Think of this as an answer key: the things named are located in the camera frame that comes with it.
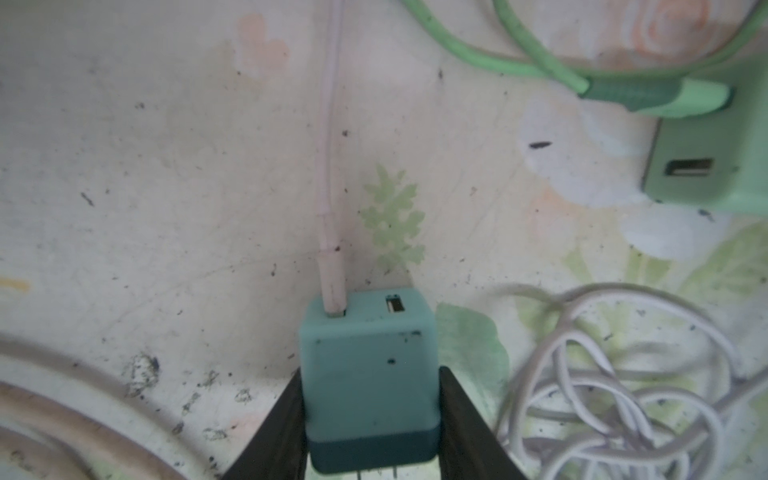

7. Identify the green charger plug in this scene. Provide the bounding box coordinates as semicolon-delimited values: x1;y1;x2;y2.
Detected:
642;53;767;217

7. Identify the clear pink socket cable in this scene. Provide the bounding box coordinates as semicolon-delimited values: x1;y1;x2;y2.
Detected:
0;335;193;480

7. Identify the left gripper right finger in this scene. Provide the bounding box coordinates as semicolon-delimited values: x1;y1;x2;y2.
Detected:
438;366;526;480

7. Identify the green thin cable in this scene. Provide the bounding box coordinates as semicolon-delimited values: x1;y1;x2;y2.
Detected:
400;0;768;119

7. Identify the teal charger plug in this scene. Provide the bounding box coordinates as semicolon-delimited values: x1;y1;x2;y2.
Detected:
299;288;441;475

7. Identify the white thin coiled cable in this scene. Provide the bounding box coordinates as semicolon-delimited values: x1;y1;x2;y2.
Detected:
494;283;768;480

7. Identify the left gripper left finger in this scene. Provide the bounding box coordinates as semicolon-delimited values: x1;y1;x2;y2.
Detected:
221;370;308;480

